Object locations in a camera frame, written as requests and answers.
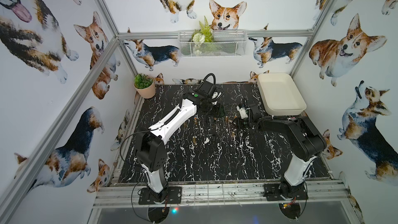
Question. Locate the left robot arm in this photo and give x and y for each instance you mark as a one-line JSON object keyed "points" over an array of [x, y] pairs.
{"points": [[150, 144]]}

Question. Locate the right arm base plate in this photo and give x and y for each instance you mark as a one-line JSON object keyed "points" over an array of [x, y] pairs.
{"points": [[284, 192]]}

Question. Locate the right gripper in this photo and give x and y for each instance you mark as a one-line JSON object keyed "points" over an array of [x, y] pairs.
{"points": [[240, 119]]}

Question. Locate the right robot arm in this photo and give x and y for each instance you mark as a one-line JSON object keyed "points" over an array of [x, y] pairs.
{"points": [[306, 145]]}

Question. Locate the white wire basket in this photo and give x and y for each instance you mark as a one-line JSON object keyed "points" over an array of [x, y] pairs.
{"points": [[221, 44]]}

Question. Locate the aluminium front rail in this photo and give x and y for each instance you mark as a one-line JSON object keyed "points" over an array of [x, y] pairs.
{"points": [[220, 194]]}

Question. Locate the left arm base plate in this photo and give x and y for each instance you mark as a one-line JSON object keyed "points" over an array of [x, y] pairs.
{"points": [[169, 195]]}

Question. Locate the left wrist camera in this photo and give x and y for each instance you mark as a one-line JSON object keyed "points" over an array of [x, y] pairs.
{"points": [[216, 95]]}

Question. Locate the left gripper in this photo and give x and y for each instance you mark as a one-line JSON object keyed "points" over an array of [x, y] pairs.
{"points": [[216, 109]]}

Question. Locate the potted green plant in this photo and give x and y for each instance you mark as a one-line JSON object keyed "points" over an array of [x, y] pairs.
{"points": [[144, 85]]}

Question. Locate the fern and white flower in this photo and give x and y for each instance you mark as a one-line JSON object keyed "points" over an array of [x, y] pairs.
{"points": [[202, 39]]}

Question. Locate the cream rectangular tray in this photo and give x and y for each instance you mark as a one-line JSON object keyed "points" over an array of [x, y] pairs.
{"points": [[280, 95]]}

